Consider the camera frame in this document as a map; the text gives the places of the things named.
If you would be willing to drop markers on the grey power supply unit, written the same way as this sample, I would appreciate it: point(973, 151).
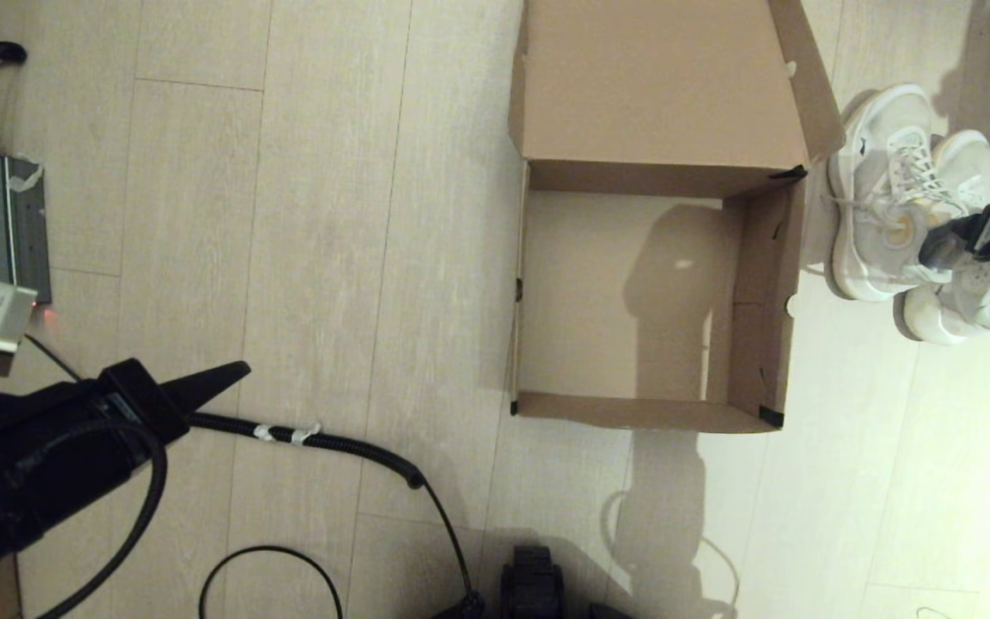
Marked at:
point(5, 223)

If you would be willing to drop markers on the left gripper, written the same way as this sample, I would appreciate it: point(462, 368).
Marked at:
point(57, 447)

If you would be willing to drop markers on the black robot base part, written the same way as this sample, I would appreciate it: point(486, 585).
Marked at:
point(533, 585)

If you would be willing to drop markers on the white lace-up sneaker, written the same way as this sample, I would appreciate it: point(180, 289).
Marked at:
point(869, 189)
point(972, 301)

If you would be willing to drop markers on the brown cardboard shoe box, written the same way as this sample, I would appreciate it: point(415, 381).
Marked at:
point(658, 86)

